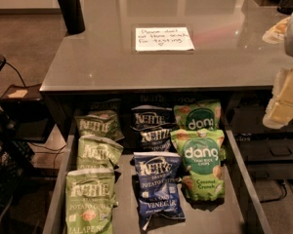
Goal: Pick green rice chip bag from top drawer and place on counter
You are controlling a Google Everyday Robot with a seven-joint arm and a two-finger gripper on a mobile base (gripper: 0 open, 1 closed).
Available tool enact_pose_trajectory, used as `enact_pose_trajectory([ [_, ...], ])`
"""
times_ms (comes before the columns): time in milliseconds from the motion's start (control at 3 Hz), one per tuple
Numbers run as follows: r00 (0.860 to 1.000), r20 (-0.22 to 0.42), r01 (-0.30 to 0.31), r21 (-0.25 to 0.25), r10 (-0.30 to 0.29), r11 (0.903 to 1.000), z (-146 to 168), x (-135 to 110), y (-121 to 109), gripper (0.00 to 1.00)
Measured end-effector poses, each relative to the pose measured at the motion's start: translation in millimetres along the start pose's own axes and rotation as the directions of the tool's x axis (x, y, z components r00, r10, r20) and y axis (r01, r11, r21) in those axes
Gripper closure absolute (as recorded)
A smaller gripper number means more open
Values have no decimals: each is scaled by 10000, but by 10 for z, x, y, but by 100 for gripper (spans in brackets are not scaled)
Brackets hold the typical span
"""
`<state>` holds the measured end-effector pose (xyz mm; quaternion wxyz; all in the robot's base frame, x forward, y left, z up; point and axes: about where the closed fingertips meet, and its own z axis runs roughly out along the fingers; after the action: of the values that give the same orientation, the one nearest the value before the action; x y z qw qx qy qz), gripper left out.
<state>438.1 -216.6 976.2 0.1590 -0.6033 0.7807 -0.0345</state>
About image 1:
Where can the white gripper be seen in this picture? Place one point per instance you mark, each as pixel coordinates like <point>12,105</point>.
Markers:
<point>279,111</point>

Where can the green dang chip bag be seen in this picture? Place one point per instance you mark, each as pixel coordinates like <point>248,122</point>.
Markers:
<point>204,114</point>
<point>201,156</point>

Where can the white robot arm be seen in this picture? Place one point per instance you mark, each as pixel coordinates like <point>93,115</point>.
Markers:
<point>288,42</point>

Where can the dark lower drawer unit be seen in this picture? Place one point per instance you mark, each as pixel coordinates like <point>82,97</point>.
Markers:
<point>267,153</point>

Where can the open grey top drawer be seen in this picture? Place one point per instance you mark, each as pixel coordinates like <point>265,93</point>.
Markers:
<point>134,165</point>

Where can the middle blue Kettle chip bag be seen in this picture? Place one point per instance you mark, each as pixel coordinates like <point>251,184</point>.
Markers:
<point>155,140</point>

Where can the blue kettle chip bag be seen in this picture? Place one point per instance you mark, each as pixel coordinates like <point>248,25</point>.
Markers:
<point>155,140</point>
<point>158,194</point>
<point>149,116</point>

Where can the rear blue Kettle chip bag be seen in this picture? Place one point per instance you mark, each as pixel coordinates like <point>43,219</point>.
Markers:
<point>149,116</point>

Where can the front blue Kettle chip bag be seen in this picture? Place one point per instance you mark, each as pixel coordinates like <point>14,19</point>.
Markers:
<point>158,194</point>

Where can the hidden back Kettle bag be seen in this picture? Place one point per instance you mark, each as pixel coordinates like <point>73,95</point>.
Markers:
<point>111,104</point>

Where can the rear green Kettle chip bag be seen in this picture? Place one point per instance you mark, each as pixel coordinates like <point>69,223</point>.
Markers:
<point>102,123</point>

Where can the green kettle chip bag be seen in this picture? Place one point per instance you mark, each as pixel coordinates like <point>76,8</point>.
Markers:
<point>102,123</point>
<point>97,152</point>

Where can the middle green Kettle chip bag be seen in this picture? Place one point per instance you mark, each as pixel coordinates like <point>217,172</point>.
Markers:
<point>97,152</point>

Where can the front green Kettle jalapeno bag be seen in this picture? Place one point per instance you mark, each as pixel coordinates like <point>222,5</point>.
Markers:
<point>89,201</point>

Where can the white handwritten paper note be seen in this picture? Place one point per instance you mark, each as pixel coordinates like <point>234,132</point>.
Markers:
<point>154,39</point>

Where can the dark side table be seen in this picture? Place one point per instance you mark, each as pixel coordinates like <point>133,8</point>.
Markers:
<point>26,106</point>

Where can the dark clutter at left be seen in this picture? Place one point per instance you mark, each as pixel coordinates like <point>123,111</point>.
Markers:
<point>13,162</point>

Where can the black cylindrical post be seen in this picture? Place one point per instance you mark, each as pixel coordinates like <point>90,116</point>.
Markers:
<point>72,16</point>

